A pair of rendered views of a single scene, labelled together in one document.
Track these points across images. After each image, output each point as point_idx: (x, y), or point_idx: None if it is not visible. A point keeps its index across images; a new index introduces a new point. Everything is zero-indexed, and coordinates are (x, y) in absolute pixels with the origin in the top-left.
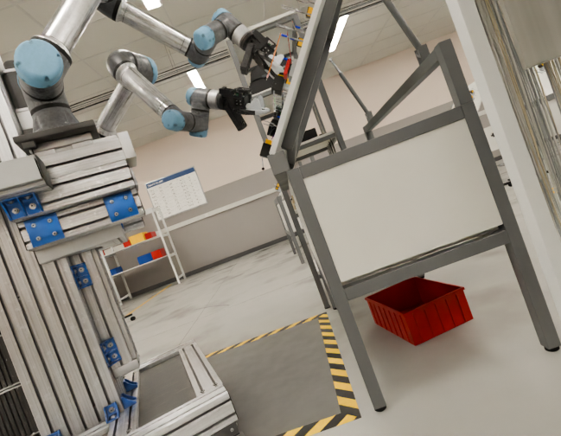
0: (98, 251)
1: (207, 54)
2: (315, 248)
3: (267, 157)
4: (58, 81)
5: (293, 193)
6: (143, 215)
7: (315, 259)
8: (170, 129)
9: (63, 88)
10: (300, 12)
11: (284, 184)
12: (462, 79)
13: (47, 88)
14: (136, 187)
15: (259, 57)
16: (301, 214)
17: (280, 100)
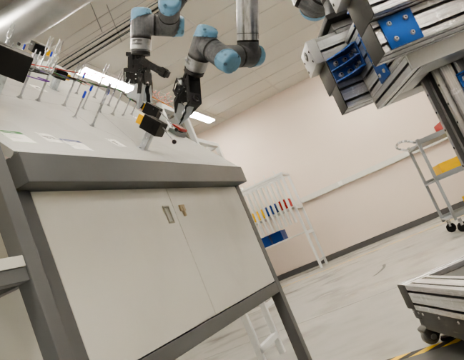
0: (433, 76)
1: (174, 25)
2: (263, 244)
3: (241, 167)
4: (314, 16)
5: (226, 202)
6: (348, 108)
7: (195, 328)
8: (263, 62)
9: (314, 0)
10: (101, 81)
11: (171, 184)
12: None
13: (324, 14)
14: (331, 92)
15: (151, 80)
16: (229, 224)
17: (53, 71)
